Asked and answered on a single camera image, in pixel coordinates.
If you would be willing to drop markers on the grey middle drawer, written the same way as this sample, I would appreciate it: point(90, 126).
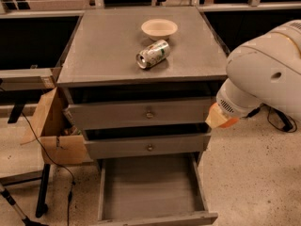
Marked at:
point(138, 146)

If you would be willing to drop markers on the brown cardboard box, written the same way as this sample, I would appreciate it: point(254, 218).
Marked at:
point(50, 126)

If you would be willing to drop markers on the tripod leg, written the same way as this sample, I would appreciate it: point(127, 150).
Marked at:
point(24, 218)

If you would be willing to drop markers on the black table leg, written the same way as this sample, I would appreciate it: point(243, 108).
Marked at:
point(42, 206)

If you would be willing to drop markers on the grey open bottom drawer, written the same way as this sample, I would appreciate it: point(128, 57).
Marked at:
point(159, 190)

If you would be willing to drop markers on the crushed soda can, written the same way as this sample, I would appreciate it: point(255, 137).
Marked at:
point(153, 54)

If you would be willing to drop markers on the orange fruit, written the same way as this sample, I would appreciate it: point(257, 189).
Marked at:
point(229, 123)

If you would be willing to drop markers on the grey drawer cabinet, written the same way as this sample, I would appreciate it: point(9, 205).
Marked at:
point(101, 65)

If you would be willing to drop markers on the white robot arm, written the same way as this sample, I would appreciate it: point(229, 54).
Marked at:
point(262, 71)

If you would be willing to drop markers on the grey top drawer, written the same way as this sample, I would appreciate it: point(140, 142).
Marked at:
point(111, 115)

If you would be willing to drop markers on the white paper bowl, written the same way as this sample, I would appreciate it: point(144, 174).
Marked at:
point(159, 29)

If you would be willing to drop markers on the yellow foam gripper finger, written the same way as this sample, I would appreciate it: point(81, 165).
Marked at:
point(216, 116)

